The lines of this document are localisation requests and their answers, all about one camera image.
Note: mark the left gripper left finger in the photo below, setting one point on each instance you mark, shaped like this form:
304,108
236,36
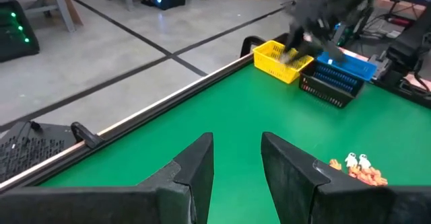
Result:
151,204

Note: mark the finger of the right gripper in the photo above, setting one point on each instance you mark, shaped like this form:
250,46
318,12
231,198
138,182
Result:
296,49
331,50

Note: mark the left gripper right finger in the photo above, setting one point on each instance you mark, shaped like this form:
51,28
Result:
313,200

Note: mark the small white ghost figure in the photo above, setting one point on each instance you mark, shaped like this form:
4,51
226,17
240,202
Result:
364,161
351,160

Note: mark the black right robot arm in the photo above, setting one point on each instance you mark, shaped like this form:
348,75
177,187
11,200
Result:
410,45

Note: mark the blue plastic basket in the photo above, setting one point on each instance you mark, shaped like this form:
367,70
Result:
353,66

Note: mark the yellow plastic basket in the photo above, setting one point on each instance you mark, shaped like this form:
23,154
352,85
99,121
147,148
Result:
269,64

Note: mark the black plastic basket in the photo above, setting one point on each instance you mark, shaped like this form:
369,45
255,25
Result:
328,93

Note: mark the black perforated computer case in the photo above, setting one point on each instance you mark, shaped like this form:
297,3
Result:
30,150

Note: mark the computer tower green lights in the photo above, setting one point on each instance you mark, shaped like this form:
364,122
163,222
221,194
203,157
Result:
15,32

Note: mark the black rail clamp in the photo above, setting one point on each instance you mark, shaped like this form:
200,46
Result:
84,136

